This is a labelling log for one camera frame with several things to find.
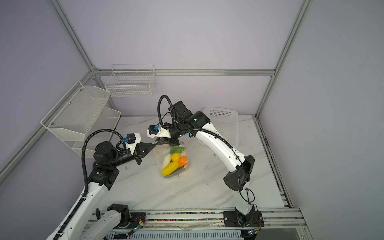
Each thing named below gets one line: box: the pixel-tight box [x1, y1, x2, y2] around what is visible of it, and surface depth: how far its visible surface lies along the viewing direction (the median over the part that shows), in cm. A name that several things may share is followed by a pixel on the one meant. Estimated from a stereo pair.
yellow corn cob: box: [161, 161, 180, 176], surface depth 85 cm
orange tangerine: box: [178, 156, 188, 167], surface depth 85 cm
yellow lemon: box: [171, 152, 181, 162], surface depth 85 cm
